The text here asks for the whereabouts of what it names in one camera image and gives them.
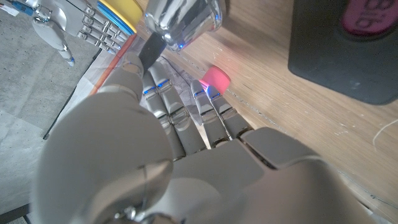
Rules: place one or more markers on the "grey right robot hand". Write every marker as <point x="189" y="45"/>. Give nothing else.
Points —
<point x="62" y="18"/>

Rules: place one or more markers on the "black card holder pink logo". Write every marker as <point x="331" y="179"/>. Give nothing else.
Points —
<point x="326" y="62"/>

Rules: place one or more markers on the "large yellow toy cup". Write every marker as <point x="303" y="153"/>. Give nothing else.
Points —
<point x="127" y="11"/>

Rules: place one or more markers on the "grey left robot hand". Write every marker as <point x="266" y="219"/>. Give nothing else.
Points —
<point x="186" y="180"/>

